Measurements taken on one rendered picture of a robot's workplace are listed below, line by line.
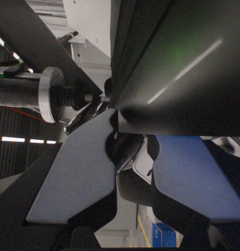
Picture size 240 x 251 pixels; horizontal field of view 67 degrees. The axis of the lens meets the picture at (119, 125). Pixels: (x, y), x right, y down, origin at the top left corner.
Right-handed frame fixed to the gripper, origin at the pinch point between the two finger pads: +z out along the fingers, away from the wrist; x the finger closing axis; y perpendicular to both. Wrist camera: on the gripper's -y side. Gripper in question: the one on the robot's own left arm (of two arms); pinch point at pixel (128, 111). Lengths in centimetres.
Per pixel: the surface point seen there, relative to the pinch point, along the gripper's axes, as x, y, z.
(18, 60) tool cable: -19.7, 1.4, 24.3
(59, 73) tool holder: -8.4, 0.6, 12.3
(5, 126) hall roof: -539, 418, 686
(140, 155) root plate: 2.1, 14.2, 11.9
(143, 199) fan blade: 4.4, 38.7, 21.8
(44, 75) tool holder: -9.2, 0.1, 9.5
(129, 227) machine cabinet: 11, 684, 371
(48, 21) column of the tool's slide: -32, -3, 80
